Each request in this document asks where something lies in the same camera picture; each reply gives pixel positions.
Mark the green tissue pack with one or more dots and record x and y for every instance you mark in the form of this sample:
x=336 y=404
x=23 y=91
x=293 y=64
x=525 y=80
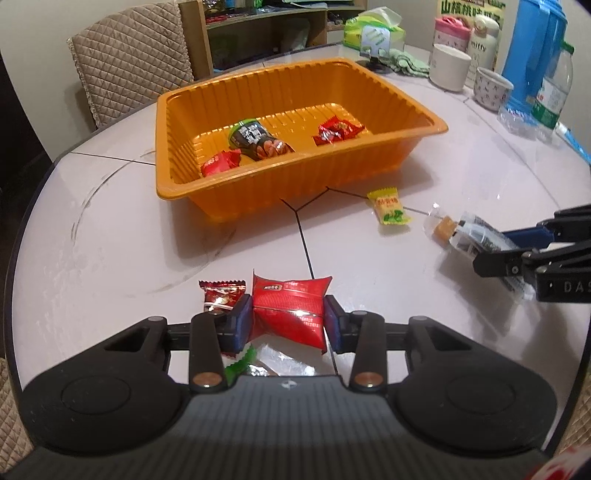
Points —
x=360 y=27

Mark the grey black snack packet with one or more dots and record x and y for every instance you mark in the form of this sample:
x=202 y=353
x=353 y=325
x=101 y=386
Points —
x=478 y=230

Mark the orange plastic tray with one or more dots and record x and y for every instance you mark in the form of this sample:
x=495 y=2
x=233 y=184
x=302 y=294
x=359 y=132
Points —
x=300 y=184

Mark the patterned white cup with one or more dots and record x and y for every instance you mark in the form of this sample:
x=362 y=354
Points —
x=491 y=90

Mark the pink bottle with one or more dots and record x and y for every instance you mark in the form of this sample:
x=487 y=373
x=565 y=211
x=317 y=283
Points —
x=450 y=30

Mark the wooden shelf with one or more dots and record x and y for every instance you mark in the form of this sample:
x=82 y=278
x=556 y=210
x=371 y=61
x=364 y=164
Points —
x=196 y=37

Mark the yellow green seed bag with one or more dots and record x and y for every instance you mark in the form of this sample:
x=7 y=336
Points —
x=466 y=8

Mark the dark nut snack packet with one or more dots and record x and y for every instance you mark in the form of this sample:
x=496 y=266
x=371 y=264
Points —
x=254 y=138

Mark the white bag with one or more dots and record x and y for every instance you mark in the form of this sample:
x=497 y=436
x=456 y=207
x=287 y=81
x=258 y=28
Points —
x=295 y=34

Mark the clear water bottle green label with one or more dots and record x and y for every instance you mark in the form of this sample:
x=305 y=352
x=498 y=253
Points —
x=551 y=97

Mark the green snack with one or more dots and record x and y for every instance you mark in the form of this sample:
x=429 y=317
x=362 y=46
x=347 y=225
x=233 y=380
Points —
x=240 y=364

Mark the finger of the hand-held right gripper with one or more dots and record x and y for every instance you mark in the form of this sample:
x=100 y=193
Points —
x=498 y=264
x=526 y=236

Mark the dark red candy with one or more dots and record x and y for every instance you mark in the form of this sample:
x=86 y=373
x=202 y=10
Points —
x=221 y=295

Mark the grey phone stand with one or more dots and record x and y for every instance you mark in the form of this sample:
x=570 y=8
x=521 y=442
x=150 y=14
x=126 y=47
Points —
x=376 y=39

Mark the red white clothing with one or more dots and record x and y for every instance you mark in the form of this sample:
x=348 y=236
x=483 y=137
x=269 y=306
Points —
x=561 y=467

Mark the blue thermos jug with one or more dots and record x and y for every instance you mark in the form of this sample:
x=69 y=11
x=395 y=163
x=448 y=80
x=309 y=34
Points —
x=531 y=55

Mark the brown candy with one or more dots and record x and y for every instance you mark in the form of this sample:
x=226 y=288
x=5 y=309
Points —
x=444 y=227

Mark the yellow candy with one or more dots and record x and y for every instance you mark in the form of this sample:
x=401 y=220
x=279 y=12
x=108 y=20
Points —
x=389 y=206

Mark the large red snack packet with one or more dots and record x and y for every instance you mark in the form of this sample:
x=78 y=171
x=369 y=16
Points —
x=288 y=304

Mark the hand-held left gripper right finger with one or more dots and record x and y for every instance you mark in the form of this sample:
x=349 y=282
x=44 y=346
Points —
x=333 y=325

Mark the small red candy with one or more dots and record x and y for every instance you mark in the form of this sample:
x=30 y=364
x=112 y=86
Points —
x=352 y=127
x=325 y=137

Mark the white bottle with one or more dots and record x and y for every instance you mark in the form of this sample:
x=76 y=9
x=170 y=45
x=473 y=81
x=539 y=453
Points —
x=482 y=46

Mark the beige quilted chair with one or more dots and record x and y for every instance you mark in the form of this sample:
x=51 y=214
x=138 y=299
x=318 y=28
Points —
x=14 y=415
x=134 y=55
x=577 y=434

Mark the crumpled clear plastic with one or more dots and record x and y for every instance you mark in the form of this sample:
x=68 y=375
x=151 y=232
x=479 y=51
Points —
x=515 y=122

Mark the green cloth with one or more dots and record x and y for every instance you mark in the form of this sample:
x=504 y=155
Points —
x=411 y=64

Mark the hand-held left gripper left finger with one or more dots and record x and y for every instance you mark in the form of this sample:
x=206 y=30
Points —
x=242 y=323

